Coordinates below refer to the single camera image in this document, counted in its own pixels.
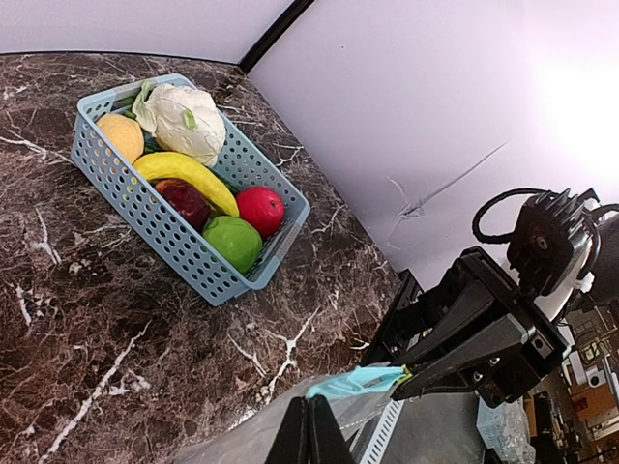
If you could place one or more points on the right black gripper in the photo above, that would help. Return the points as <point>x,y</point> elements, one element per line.
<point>500,344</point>

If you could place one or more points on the yellow banana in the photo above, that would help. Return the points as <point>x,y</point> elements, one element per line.
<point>172,165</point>

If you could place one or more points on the white slotted cable duct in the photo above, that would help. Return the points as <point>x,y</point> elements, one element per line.
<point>381,432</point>

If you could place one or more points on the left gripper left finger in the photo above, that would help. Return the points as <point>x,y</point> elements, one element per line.
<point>294,434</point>

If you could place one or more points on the orange fruit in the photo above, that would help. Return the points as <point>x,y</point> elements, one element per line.
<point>124,133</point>

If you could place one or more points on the blue basket in plastic wrap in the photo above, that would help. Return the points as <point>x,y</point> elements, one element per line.
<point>505,430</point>

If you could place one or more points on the dark red apple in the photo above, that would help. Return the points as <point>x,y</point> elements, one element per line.
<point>186,200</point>

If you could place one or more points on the right black frame post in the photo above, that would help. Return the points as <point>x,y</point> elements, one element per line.
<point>275,31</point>

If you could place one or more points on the clear zip top bag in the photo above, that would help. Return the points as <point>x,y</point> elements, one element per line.
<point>355,397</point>

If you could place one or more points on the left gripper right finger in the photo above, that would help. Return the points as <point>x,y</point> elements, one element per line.
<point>326,442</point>

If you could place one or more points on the white cauliflower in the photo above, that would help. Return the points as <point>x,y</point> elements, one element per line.
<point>181,119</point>

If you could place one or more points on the green apple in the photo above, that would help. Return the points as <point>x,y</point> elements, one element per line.
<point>235,240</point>

